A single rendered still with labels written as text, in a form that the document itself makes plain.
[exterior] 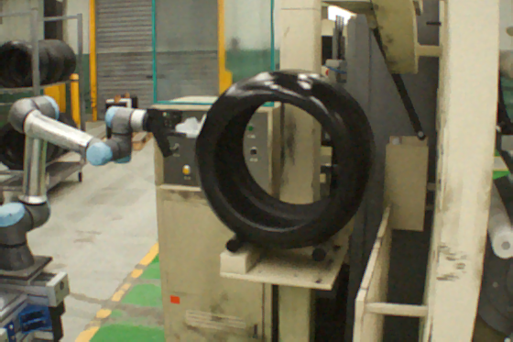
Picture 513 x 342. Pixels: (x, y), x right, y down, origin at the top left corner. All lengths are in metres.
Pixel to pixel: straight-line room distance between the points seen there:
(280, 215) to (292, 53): 0.57
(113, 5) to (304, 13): 9.93
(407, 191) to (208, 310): 1.17
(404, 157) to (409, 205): 0.17
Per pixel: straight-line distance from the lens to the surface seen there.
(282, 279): 1.83
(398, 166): 1.96
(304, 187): 2.10
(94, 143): 1.90
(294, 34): 2.04
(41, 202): 2.29
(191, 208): 2.54
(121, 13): 11.79
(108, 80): 11.89
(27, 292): 2.26
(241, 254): 1.86
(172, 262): 2.68
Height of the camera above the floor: 1.54
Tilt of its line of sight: 11 degrees down
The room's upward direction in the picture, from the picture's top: straight up
